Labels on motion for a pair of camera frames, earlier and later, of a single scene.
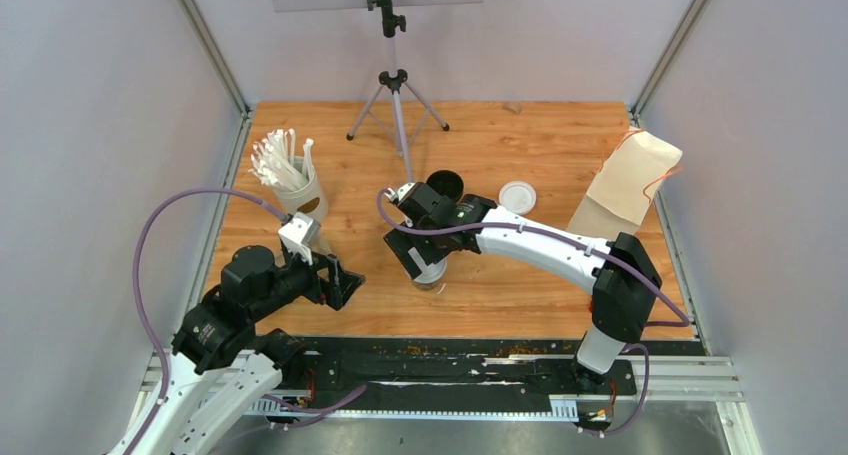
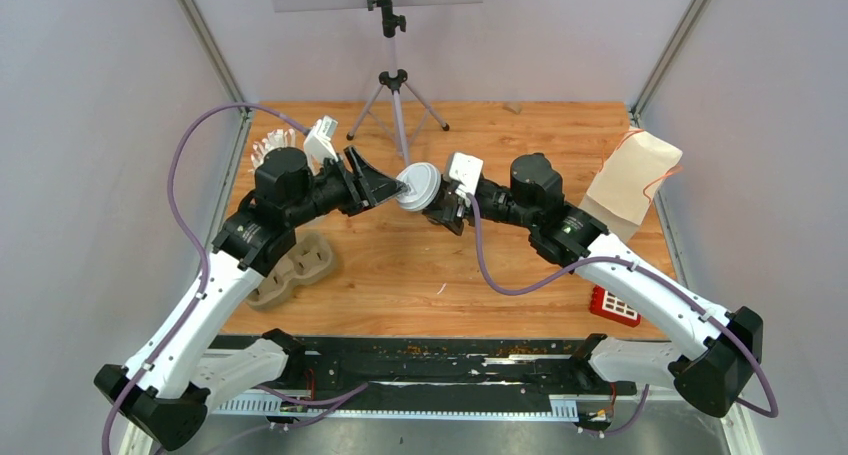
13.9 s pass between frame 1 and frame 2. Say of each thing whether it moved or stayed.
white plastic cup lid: moved
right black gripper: moved
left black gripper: moved
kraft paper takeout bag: stayed
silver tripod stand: stayed
